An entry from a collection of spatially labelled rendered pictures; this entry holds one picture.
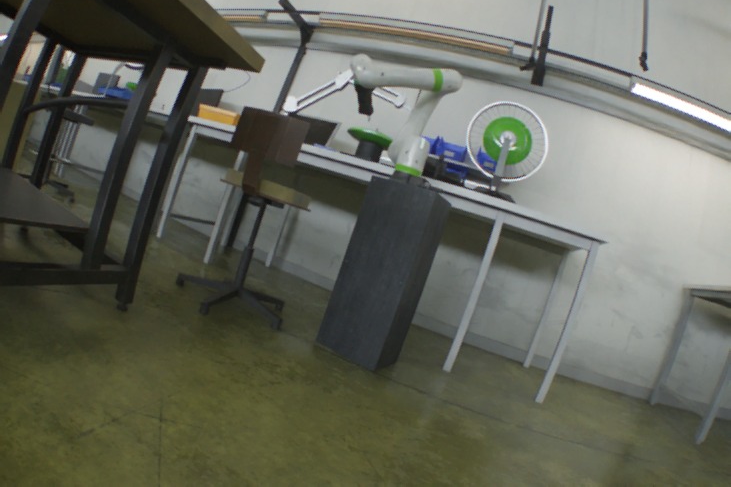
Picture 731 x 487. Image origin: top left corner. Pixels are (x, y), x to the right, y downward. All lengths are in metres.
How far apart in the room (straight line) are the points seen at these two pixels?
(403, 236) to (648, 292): 2.12
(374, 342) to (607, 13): 3.29
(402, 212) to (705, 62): 3.18
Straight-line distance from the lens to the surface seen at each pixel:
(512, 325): 2.96
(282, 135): 1.65
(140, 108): 1.26
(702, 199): 3.47
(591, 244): 2.09
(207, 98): 3.93
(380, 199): 1.71
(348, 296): 1.73
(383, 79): 1.80
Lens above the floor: 0.56
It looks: 2 degrees up
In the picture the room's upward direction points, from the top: 19 degrees clockwise
